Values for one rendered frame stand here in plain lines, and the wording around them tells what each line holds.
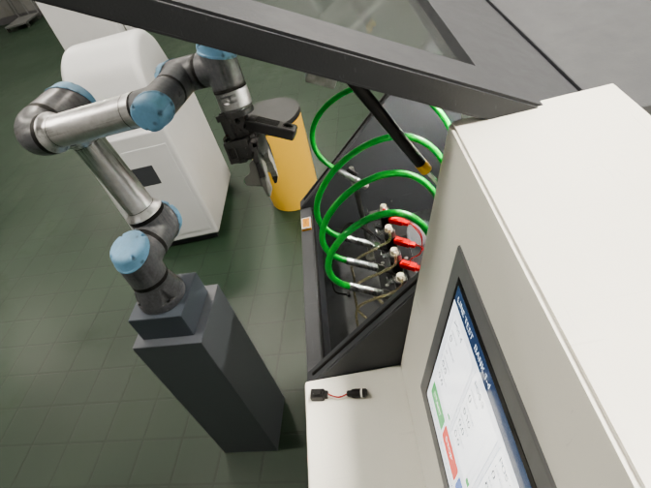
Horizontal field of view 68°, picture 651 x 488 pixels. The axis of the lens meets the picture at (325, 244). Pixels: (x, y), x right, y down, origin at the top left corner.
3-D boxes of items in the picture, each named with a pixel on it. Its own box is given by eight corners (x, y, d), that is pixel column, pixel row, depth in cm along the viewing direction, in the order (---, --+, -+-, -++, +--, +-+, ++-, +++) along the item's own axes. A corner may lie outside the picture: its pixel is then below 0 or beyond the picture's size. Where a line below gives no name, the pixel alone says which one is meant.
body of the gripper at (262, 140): (239, 155, 119) (222, 108, 113) (272, 148, 117) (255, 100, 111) (232, 167, 113) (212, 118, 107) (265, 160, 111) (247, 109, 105)
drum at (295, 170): (327, 175, 336) (304, 92, 293) (320, 212, 308) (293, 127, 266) (274, 181, 346) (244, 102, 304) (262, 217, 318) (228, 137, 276)
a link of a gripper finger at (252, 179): (251, 199, 117) (241, 163, 115) (274, 195, 115) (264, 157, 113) (247, 201, 114) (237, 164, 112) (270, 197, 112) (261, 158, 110)
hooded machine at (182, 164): (220, 245, 307) (121, 59, 224) (140, 257, 318) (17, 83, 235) (239, 178, 359) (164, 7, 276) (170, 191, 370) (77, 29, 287)
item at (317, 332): (312, 243, 169) (299, 208, 159) (324, 240, 169) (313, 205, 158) (322, 405, 124) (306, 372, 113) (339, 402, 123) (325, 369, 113)
